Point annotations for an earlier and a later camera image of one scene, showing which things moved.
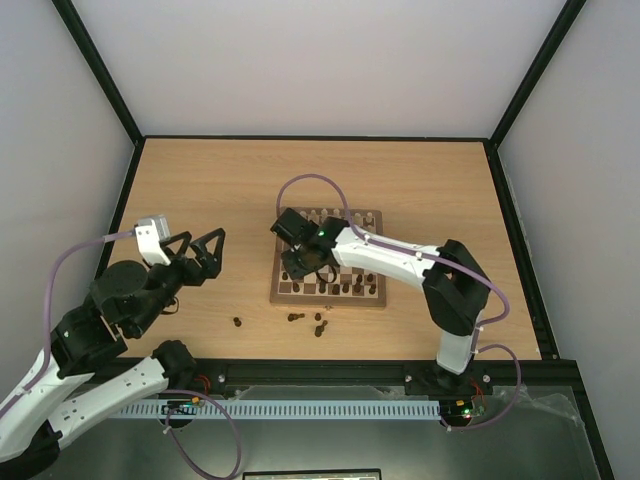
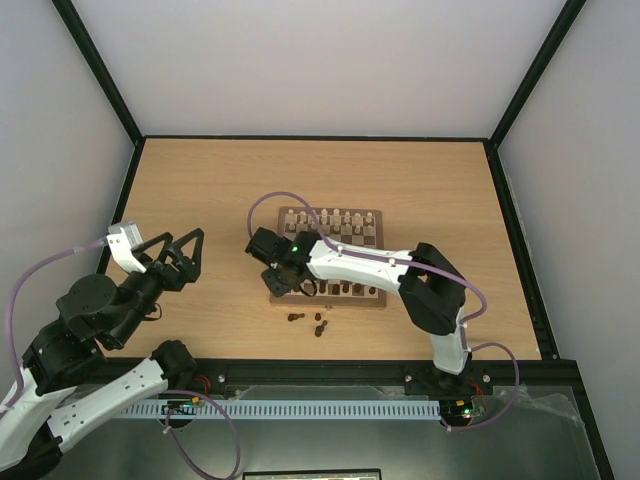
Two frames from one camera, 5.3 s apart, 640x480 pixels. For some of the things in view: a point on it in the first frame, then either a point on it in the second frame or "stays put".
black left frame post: (99, 68) stays put
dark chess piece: (319, 329) stays put
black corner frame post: (538, 70) stays put
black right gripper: (297, 257) to (279, 281)
